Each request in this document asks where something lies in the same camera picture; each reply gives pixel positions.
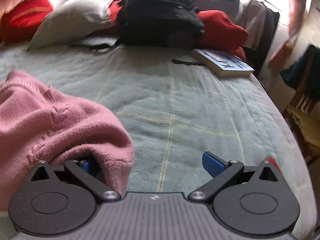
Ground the pink and white sweater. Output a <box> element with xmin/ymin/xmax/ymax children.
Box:
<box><xmin>1</xmin><ymin>70</ymin><xmax>134</xmax><ymax>211</ymax></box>

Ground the wooden chair with clothes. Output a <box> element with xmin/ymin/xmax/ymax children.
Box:
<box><xmin>280</xmin><ymin>44</ymin><xmax>319</xmax><ymax>166</ymax></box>

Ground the clothes rack with garments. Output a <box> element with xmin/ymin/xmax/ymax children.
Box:
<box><xmin>192</xmin><ymin>0</ymin><xmax>279</xmax><ymax>62</ymax></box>

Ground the red flat case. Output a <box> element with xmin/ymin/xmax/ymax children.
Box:
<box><xmin>265</xmin><ymin>157</ymin><xmax>279</xmax><ymax>170</ymax></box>

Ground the green plaid bed blanket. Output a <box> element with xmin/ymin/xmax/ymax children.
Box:
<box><xmin>1</xmin><ymin>45</ymin><xmax>317</xmax><ymax>239</ymax></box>

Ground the blue white book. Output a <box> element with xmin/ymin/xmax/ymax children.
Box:
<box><xmin>191</xmin><ymin>49</ymin><xmax>254</xmax><ymax>77</ymax></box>

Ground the red quilt right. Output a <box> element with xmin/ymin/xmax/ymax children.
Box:
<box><xmin>194</xmin><ymin>10</ymin><xmax>248</xmax><ymax>61</ymax></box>

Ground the red quilt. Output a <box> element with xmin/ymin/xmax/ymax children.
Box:
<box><xmin>194</xmin><ymin>10</ymin><xmax>248</xmax><ymax>61</ymax></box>
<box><xmin>1</xmin><ymin>0</ymin><xmax>54</xmax><ymax>44</ymax></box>

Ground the red quilt left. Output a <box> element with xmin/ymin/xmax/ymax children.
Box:
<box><xmin>1</xmin><ymin>0</ymin><xmax>54</xmax><ymax>44</ymax></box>

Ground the grey green pillow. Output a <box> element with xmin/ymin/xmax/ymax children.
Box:
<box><xmin>28</xmin><ymin>0</ymin><xmax>115</xmax><ymax>50</ymax></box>

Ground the black backpack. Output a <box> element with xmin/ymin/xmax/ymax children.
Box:
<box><xmin>117</xmin><ymin>0</ymin><xmax>204</xmax><ymax>49</ymax></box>

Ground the red plaid curtain right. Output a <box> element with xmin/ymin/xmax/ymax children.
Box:
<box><xmin>267</xmin><ymin>0</ymin><xmax>306</xmax><ymax>72</ymax></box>

